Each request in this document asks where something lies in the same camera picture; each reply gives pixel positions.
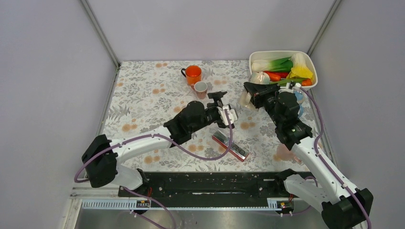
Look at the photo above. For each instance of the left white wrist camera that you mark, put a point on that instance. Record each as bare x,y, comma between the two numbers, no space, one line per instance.
229,115

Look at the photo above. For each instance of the white rectangular vegetable bin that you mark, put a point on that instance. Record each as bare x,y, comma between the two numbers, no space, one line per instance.
272,55

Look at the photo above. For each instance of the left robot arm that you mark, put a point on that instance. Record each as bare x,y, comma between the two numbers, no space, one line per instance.
104,158

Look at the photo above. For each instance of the cream patterned mug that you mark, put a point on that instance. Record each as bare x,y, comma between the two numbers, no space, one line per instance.
260,78

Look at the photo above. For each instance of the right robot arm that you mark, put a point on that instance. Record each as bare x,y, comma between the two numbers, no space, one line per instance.
340,202

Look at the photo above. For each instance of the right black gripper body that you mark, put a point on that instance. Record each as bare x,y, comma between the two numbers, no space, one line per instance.
266,97

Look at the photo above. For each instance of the orange mug black handle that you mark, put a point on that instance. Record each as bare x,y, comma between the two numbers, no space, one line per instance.
192,73

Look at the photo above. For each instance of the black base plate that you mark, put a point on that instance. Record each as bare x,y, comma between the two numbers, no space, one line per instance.
213,190

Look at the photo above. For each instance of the floral tablecloth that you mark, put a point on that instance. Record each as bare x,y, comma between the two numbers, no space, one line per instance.
148,94

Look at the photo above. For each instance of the orange carrot toy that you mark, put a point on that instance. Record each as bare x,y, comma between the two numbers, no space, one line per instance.
306,82

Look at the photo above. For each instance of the white enoki mushroom toy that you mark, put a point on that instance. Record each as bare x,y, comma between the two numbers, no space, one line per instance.
299,60

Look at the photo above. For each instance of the red silver rectangular box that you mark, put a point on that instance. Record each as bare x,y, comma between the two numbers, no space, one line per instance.
236,150

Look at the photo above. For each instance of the translucent pink pitcher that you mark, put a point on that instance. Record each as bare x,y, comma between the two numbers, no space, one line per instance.
283,154

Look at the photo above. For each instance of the red chili toy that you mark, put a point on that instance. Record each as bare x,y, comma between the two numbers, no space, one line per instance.
276,76

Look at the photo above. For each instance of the green cucumber toy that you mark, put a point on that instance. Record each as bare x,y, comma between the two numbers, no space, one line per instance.
283,82

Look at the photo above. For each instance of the salmon pink mug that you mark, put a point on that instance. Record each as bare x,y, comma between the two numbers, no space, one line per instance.
200,88

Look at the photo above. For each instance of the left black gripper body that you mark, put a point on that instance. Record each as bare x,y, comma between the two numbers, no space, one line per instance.
211,114

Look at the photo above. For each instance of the blue ceramic cup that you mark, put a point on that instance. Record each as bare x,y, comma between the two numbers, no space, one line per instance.
300,99

